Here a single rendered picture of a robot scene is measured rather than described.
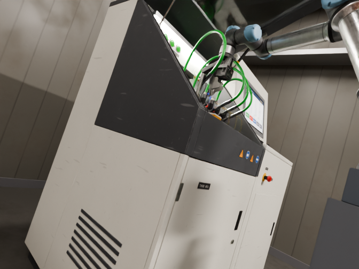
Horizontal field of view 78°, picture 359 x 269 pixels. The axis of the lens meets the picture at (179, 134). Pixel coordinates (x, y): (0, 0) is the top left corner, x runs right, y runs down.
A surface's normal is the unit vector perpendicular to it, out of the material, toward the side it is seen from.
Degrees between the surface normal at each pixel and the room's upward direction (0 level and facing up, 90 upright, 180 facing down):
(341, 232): 90
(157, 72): 90
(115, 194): 90
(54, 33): 90
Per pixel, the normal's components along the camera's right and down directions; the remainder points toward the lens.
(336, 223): -0.58, -0.24
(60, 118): 0.76, 0.20
